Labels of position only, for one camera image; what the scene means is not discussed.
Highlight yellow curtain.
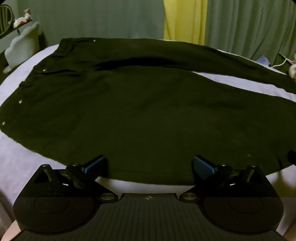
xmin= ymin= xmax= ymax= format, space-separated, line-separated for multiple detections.
xmin=163 ymin=0 xmax=208 ymax=46

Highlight small animal figurine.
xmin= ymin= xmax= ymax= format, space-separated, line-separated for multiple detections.
xmin=13 ymin=8 xmax=33 ymax=29

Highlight white animal-shaped plush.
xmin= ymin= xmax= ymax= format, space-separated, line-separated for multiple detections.
xmin=3 ymin=22 xmax=42 ymax=74

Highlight white cable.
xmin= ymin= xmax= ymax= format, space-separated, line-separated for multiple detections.
xmin=269 ymin=58 xmax=294 ymax=69

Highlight black pants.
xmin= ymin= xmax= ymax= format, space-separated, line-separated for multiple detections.
xmin=0 ymin=37 xmax=296 ymax=186

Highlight dark round chair back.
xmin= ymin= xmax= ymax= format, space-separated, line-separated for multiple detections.
xmin=0 ymin=5 xmax=16 ymax=39

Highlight beige plush toy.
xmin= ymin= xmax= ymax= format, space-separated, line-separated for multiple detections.
xmin=288 ymin=53 xmax=296 ymax=80

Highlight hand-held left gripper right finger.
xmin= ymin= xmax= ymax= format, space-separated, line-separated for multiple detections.
xmin=179 ymin=155 xmax=266 ymax=203

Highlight lavender bed sheet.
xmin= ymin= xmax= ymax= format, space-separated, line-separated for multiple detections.
xmin=0 ymin=44 xmax=296 ymax=241

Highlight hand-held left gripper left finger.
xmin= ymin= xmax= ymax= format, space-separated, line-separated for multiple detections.
xmin=33 ymin=156 xmax=119 ymax=202

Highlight grey curtain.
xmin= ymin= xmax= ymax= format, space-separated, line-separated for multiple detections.
xmin=204 ymin=0 xmax=296 ymax=63

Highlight small blue cloth item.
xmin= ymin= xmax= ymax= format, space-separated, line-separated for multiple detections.
xmin=255 ymin=55 xmax=271 ymax=68

